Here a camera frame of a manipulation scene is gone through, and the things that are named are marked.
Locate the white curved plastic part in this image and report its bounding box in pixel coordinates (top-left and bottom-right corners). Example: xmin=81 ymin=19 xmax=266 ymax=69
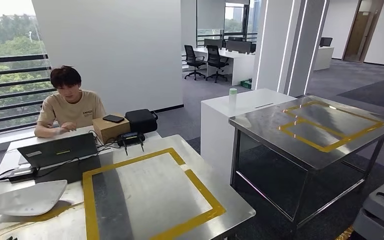
xmin=0 ymin=179 xmax=68 ymax=218

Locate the steel workbench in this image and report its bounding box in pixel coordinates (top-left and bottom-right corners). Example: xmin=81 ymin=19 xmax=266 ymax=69
xmin=0 ymin=133 xmax=257 ymax=240
xmin=228 ymin=95 xmax=384 ymax=233

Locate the black power adapter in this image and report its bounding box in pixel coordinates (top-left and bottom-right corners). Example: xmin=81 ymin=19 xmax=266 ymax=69
xmin=7 ymin=166 xmax=38 ymax=183

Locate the grey laptop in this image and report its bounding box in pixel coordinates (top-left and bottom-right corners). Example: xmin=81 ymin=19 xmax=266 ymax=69
xmin=16 ymin=132 xmax=99 ymax=170

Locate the person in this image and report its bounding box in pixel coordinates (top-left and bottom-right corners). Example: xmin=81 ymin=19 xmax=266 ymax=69
xmin=33 ymin=64 xmax=108 ymax=139

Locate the cardboard box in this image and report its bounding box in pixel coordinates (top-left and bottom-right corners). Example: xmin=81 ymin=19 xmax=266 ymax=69
xmin=91 ymin=113 xmax=132 ymax=145

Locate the black router with antennas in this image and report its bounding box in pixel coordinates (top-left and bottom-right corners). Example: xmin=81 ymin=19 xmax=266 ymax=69
xmin=116 ymin=131 xmax=147 ymax=157

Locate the black smartphone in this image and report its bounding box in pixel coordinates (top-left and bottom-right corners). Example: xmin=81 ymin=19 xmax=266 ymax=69
xmin=101 ymin=113 xmax=126 ymax=124

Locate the black case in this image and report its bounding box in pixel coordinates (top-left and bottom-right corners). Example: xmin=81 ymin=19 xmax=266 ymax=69
xmin=124 ymin=108 xmax=159 ymax=135

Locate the black window railing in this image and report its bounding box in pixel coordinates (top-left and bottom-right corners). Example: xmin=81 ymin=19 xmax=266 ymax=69
xmin=0 ymin=53 xmax=57 ymax=137

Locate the white cabinet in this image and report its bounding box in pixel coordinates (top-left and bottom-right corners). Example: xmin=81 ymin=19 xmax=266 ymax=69
xmin=200 ymin=88 xmax=298 ymax=187

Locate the black office chair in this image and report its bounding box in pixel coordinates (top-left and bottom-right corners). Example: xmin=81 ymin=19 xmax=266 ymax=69
xmin=182 ymin=44 xmax=207 ymax=82
xmin=205 ymin=44 xmax=230 ymax=84

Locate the pale green bottle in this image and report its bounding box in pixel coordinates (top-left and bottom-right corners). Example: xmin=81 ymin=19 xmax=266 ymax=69
xmin=228 ymin=87 xmax=239 ymax=109

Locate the white office desk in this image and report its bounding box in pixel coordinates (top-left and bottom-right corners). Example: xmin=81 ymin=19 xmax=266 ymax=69
xmin=191 ymin=47 xmax=256 ymax=87
xmin=313 ymin=45 xmax=336 ymax=72

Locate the brown door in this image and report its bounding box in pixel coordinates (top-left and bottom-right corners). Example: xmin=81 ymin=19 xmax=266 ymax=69
xmin=341 ymin=0 xmax=384 ymax=64

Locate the yellow tape frame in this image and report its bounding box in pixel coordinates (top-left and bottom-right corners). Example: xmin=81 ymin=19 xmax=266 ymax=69
xmin=277 ymin=99 xmax=384 ymax=154
xmin=0 ymin=147 xmax=227 ymax=240

